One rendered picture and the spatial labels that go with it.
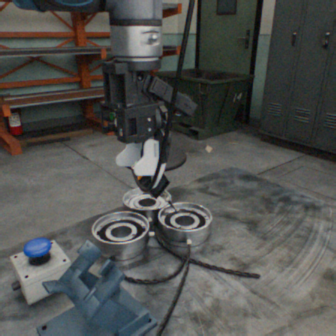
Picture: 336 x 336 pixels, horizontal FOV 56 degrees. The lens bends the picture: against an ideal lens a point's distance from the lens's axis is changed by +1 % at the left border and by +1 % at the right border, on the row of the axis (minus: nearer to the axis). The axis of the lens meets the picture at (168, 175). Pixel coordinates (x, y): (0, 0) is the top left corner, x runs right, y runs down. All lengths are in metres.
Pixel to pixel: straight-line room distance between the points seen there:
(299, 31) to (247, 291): 3.12
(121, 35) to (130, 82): 0.06
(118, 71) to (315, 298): 0.44
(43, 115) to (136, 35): 4.02
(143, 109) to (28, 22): 3.92
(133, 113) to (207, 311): 0.30
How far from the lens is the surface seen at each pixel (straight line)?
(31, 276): 0.52
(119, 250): 0.56
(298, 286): 0.57
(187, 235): 0.58
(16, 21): 4.32
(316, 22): 3.42
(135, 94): 0.49
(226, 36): 4.68
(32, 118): 4.42
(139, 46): 0.47
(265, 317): 0.51
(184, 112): 0.55
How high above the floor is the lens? 1.17
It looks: 25 degrees down
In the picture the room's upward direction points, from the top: straight up
